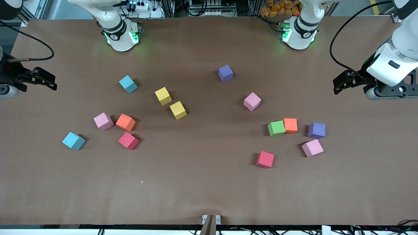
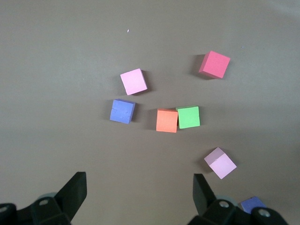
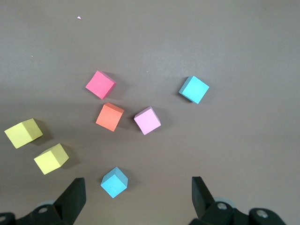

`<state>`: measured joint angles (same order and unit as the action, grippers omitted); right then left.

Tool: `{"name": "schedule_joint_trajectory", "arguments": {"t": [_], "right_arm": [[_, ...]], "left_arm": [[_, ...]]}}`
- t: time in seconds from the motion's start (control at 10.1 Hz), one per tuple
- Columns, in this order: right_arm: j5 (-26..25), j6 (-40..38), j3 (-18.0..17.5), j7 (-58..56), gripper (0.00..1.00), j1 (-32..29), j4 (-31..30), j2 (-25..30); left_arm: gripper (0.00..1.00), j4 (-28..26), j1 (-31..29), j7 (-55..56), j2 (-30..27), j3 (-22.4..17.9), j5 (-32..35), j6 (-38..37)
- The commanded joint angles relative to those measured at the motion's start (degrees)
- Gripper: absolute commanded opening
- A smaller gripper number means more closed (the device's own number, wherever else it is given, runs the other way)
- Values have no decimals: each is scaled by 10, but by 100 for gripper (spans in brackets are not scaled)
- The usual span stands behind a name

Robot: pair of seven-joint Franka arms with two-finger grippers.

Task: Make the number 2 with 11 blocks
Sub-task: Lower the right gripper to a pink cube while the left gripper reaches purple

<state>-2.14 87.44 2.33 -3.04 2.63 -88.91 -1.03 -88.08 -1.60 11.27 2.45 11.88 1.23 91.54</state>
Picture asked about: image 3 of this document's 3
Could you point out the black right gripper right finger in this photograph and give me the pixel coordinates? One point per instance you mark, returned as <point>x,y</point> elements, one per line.
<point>202,204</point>

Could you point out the pink foam cube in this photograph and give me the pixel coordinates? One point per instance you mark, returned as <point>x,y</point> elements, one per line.
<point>147,122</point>

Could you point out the orange foam cube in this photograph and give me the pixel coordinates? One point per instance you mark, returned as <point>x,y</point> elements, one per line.
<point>109,118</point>

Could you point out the red foam cube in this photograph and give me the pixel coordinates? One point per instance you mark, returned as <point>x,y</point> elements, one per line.
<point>99,84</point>

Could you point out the blue foam cube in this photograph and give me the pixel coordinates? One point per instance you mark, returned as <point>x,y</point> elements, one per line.
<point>195,90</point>
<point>113,185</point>

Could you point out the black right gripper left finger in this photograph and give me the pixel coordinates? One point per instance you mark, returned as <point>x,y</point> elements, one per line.
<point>70,201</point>

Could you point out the yellow foam cube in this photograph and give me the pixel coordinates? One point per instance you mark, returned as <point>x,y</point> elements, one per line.
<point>18,136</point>
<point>48,161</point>

